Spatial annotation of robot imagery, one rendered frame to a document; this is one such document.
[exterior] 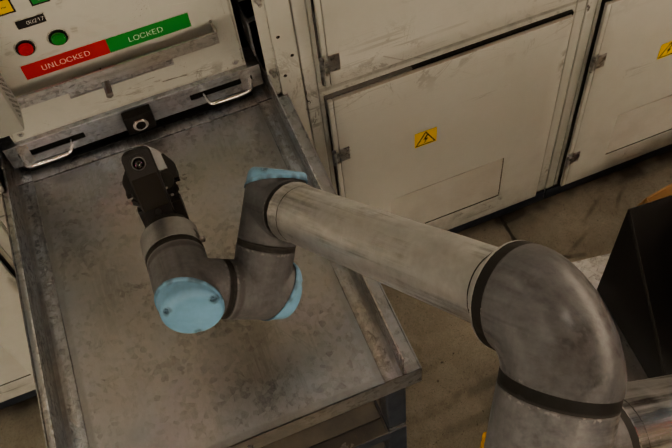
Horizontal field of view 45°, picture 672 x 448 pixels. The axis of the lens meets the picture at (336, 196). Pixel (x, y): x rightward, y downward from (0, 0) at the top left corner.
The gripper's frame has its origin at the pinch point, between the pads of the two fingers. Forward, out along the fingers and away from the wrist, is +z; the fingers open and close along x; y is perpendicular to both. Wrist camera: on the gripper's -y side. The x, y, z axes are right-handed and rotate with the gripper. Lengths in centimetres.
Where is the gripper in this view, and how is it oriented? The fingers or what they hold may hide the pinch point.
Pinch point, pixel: (141, 148)
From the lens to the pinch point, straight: 141.2
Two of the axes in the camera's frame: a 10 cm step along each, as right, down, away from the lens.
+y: 1.4, 6.9, 7.1
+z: -3.4, -6.4, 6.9
